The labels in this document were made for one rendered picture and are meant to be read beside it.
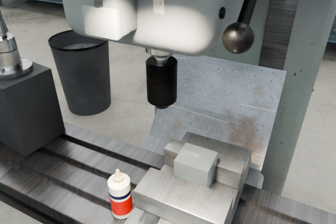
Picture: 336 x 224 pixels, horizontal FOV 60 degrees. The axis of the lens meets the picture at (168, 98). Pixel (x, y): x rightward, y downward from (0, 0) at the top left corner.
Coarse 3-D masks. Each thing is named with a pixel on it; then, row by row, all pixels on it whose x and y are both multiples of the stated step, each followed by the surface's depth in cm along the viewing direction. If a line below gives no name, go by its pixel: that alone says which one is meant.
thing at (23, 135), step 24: (0, 72) 63; (24, 72) 64; (48, 72) 67; (0, 96) 61; (24, 96) 64; (48, 96) 69; (0, 120) 67; (24, 120) 66; (48, 120) 72; (24, 144) 68
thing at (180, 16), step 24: (72, 0) 33; (144, 0) 29; (168, 0) 28; (192, 0) 27; (216, 0) 28; (240, 0) 36; (72, 24) 35; (144, 24) 31; (168, 24) 29; (192, 24) 28; (216, 24) 29; (168, 48) 31; (192, 48) 30
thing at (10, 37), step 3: (9, 33) 63; (6, 36) 62; (9, 36) 62; (12, 36) 62; (0, 39) 60; (3, 39) 60; (6, 39) 61; (9, 39) 61; (12, 39) 62; (0, 42) 60; (3, 42) 61; (6, 42) 61; (9, 42) 61
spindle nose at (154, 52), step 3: (147, 48) 40; (147, 51) 41; (150, 51) 40; (153, 51) 40; (156, 51) 40; (159, 51) 40; (162, 51) 40; (165, 51) 40; (150, 54) 40; (153, 54) 40; (156, 54) 40; (159, 54) 40; (162, 54) 40; (165, 54) 40; (168, 54) 40; (171, 54) 40
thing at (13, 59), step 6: (12, 42) 62; (0, 48) 61; (6, 48) 61; (12, 48) 62; (0, 54) 62; (6, 54) 62; (12, 54) 63; (18, 54) 65; (0, 60) 62; (6, 60) 63; (12, 60) 63; (18, 60) 65; (0, 66) 63; (6, 66) 63; (12, 66) 64; (18, 66) 65
